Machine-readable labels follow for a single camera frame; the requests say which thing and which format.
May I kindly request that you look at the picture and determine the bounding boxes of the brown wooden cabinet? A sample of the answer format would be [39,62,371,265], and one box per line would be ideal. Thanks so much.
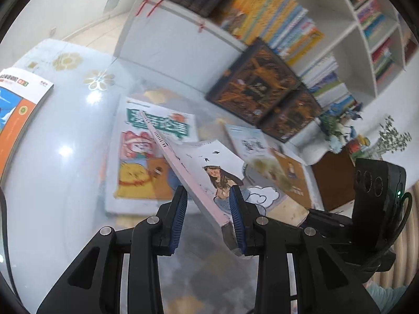
[311,147,361,211]

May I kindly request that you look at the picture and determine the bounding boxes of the person's right forearm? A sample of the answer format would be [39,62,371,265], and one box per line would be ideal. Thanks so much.
[367,283,408,305]

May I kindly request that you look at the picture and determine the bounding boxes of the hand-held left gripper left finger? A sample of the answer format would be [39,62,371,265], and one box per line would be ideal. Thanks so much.
[36,186,189,314]

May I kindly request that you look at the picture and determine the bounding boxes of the yellowish illustrated book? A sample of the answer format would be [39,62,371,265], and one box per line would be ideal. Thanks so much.
[245,155,292,191]

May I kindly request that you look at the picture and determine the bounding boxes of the colourful jars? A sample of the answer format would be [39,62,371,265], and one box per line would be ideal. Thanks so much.
[347,136,370,154]

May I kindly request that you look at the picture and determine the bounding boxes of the black cable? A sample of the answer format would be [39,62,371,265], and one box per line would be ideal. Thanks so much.
[376,192,414,260]

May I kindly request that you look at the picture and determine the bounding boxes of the orange blue workbook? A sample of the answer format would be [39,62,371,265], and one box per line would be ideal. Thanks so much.
[0,68,54,179]

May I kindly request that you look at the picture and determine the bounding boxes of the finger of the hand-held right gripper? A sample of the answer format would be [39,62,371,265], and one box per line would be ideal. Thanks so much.
[296,208,354,237]

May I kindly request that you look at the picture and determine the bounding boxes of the rows of colourful books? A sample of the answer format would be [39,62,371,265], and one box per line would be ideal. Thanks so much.
[339,0,419,82]

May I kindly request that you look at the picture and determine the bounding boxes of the row of yellow spine books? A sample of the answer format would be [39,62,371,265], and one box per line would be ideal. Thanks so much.
[219,0,324,66]

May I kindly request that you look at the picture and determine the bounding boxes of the mermaid cover picture book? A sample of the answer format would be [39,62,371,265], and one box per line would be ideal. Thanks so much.
[140,110,310,258]

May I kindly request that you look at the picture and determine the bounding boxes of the brown cover picture book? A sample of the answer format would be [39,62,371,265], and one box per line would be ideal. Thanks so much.
[268,147,316,208]

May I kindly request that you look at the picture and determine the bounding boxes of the green plant in glass vase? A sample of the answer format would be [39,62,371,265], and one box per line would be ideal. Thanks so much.
[370,116,412,159]

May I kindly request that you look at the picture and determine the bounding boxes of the row of white blue books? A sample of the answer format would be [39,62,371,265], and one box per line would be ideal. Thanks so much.
[301,55,357,109]

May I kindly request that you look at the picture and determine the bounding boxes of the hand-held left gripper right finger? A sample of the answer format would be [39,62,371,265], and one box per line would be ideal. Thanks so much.
[229,185,382,314]

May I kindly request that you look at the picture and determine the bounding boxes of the yellow lion cartoon book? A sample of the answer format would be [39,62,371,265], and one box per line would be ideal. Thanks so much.
[105,96,197,216]

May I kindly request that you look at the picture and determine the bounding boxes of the light blue paperback book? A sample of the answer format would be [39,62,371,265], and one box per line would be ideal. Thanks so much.
[226,125,274,163]

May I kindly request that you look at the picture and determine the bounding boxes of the beige ribbed radiator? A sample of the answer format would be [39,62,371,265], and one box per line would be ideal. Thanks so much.
[373,183,419,288]

